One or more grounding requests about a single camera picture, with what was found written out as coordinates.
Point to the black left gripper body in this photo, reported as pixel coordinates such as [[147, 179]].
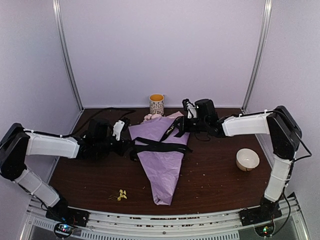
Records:
[[102, 146]]

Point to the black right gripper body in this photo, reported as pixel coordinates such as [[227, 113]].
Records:
[[200, 126]]

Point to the black printed ribbon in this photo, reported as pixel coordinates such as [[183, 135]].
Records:
[[159, 135]]

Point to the pink rose stem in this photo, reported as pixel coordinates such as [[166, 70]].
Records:
[[150, 116]]

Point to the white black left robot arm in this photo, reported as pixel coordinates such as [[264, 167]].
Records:
[[100, 138]]

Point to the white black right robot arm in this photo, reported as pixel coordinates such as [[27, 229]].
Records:
[[278, 124]]

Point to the floral ceramic mug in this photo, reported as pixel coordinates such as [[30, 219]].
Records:
[[157, 104]]

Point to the fallen yellow flower sprig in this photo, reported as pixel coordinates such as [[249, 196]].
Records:
[[122, 194]]

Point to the white round bowl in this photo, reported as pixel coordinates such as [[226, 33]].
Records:
[[247, 159]]

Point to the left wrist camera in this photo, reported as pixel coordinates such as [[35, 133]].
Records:
[[120, 126]]

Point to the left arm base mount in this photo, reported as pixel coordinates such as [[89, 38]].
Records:
[[66, 226]]

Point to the front aluminium rail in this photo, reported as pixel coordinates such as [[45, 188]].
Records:
[[224, 225]]

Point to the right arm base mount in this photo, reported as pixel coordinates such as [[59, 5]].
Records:
[[263, 221]]

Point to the right aluminium frame post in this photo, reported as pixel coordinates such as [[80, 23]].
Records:
[[264, 30]]

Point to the aluminium frame post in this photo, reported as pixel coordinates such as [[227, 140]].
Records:
[[264, 30], [56, 4]]

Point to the left aluminium frame post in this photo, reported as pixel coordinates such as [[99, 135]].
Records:
[[56, 4]]

